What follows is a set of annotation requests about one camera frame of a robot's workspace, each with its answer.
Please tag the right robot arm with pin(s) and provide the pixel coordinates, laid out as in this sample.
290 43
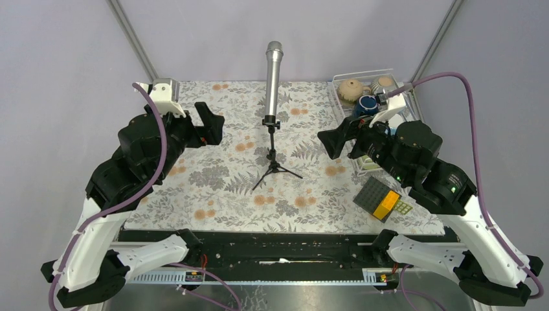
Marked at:
486 271

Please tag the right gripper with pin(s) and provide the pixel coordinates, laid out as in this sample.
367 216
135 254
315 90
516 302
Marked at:
355 127

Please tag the light green cup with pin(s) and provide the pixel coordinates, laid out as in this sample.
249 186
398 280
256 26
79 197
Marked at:
365 163

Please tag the striped grey cup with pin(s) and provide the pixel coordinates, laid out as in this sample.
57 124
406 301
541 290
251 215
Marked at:
383 84

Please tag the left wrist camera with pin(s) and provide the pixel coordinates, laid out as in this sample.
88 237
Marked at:
165 94

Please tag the dark grey building plate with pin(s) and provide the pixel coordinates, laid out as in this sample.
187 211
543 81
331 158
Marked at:
371 194

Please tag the silver microphone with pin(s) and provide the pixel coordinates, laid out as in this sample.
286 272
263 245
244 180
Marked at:
274 55

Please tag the white cable duct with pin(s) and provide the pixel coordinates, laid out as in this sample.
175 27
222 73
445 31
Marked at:
365 277

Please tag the dark blue cup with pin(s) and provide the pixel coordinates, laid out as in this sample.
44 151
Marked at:
366 105

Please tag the beige ribbed cup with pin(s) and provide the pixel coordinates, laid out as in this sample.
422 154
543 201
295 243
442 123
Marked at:
351 90

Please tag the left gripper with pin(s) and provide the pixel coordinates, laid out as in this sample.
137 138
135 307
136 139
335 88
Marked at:
210 133

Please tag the floral table mat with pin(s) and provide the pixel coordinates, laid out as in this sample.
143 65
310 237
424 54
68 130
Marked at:
211 188

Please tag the white wire dish rack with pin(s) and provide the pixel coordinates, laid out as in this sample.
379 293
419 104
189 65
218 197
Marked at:
407 155

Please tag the right aluminium frame post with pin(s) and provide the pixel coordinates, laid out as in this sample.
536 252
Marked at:
437 39

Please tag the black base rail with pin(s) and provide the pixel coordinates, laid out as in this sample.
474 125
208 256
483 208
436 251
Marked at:
287 256

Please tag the black tripod mic stand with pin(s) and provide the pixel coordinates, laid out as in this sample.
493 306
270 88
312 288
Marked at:
274 166

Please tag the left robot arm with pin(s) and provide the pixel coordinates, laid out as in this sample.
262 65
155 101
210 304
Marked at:
94 272

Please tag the aluminium frame post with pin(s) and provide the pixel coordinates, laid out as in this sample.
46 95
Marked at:
437 39
132 38

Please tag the left aluminium frame post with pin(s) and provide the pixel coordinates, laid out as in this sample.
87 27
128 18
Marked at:
132 38

